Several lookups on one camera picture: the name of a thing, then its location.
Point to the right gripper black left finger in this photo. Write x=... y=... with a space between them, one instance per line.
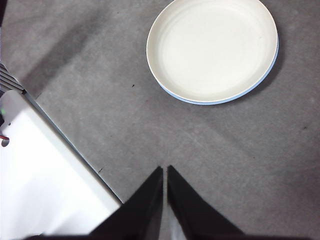
x=140 y=215

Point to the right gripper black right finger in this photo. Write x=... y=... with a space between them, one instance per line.
x=192 y=215

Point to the blue round plate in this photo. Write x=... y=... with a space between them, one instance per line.
x=200 y=103

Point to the white round plate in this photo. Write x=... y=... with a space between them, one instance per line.
x=212 y=50

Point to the grooved metal rail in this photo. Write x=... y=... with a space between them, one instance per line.
x=10 y=80

